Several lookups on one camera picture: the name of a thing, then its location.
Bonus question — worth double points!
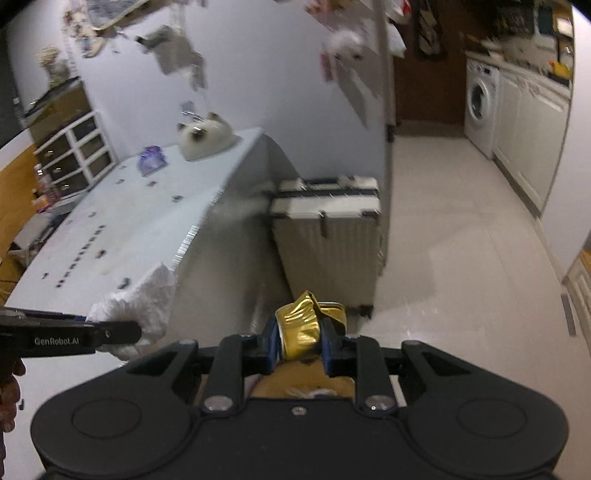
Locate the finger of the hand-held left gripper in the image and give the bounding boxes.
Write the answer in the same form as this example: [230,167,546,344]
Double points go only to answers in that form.
[0,310,90,324]
[93,320,142,346]

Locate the glass fish tank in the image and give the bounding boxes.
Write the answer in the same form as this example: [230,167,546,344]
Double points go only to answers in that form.
[21,78,93,139]

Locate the white washing machine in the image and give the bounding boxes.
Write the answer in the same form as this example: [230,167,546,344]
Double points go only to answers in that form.
[464,58,502,160]

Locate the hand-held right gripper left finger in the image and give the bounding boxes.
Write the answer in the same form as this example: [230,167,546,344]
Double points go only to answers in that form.
[124,320,281,416]

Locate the white cat-shaped container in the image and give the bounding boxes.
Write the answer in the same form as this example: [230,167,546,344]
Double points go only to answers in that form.
[177,112,241,161]

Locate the dark wooden door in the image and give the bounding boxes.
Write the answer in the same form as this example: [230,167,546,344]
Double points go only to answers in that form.
[392,41,467,125]

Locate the dried flower bouquet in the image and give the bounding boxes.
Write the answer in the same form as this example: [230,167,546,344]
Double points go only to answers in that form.
[37,46,70,86]

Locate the wall-mounted holder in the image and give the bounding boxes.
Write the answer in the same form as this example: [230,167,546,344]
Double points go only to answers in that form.
[135,24,185,51]

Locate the white drawer cabinet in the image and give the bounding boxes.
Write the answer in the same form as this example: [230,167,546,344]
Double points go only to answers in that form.
[32,111,116,199]

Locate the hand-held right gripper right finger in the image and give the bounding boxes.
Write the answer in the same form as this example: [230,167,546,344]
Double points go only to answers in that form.
[322,318,472,416]

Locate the white kitchen cabinets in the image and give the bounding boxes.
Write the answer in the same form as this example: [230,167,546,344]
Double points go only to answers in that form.
[492,60,573,214]

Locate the blue tissue pack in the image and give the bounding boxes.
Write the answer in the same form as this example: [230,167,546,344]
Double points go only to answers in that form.
[137,146,168,177]

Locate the person's left hand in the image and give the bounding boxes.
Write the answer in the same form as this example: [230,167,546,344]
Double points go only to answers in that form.
[0,358,27,433]

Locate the white plush sheep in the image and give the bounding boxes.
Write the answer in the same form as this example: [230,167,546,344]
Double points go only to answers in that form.
[322,25,368,63]

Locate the white plastic bag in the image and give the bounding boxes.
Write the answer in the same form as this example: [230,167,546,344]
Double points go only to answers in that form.
[87,262,177,361]

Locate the crushed gold can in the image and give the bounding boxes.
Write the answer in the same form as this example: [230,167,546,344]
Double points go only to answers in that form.
[274,291,348,361]

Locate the white ribbed suitcase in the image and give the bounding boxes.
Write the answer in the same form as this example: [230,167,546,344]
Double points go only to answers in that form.
[269,175,384,319]

